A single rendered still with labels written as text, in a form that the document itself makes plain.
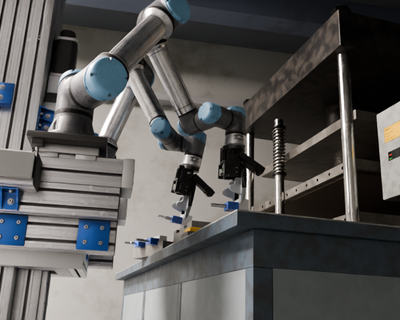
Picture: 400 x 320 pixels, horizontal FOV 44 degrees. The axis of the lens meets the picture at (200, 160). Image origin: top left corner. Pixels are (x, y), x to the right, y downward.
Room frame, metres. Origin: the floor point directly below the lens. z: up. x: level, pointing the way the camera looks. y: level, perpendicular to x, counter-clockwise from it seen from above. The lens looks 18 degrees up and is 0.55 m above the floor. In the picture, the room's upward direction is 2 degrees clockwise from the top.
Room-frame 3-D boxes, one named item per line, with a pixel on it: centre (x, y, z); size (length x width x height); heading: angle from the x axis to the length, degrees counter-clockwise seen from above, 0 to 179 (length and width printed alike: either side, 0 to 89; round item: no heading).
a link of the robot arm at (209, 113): (1.64, -0.04, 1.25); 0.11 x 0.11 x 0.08; 41
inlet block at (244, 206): (1.69, -0.11, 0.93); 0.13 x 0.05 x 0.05; 107
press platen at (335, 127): (2.79, -0.91, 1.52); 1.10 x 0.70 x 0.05; 17
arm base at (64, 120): (1.42, 0.40, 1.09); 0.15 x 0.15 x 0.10
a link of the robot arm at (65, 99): (1.41, 0.39, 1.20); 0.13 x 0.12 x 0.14; 41
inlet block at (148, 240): (2.07, 0.19, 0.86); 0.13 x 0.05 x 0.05; 124
